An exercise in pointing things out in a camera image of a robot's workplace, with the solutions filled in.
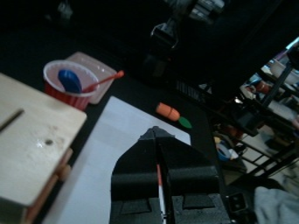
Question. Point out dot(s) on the black metal rack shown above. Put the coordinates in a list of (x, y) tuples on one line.
[(268, 96)]

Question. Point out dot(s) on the red plastic utensil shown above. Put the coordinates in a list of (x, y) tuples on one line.
[(104, 80)]

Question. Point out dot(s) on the grey cloth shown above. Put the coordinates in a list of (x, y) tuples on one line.
[(277, 207)]

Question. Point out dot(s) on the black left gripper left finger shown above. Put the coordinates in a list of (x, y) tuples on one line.
[(133, 180)]

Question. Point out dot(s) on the orange toy carrot green top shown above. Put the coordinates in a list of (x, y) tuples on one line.
[(168, 111)]

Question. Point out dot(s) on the blue plastic utensil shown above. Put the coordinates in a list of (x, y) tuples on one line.
[(69, 80)]

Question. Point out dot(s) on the white cutting board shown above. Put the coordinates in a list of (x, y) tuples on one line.
[(97, 163)]

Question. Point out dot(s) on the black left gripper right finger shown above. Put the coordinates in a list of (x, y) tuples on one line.
[(191, 180)]

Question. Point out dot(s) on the pink plastic tray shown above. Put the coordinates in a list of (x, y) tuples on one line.
[(103, 75)]

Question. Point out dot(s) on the red plastic cup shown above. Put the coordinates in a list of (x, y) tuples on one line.
[(72, 97)]

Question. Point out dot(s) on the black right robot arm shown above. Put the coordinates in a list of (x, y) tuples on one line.
[(161, 49)]

